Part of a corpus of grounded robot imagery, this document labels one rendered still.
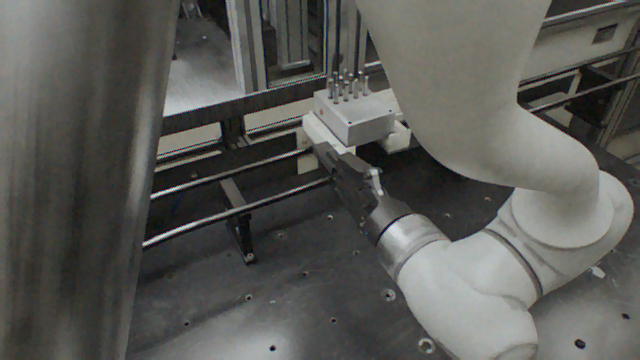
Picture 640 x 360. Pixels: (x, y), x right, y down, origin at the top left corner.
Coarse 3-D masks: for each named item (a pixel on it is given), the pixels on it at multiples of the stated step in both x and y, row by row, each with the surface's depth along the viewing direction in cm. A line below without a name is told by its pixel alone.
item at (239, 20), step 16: (240, 0) 77; (256, 0) 79; (240, 16) 79; (256, 16) 80; (240, 32) 81; (256, 32) 82; (240, 48) 82; (256, 48) 84; (240, 64) 85; (256, 64) 86
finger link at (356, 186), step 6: (336, 162) 75; (336, 168) 75; (342, 168) 73; (342, 174) 73; (348, 174) 72; (348, 180) 72; (354, 180) 71; (360, 180) 71; (354, 186) 70; (360, 186) 70; (366, 186) 70; (354, 192) 70; (360, 198) 69; (366, 204) 67
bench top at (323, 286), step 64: (256, 192) 102; (320, 192) 102; (448, 192) 102; (512, 192) 102; (192, 256) 88; (320, 256) 88; (192, 320) 78; (256, 320) 78; (320, 320) 77; (384, 320) 78; (576, 320) 78
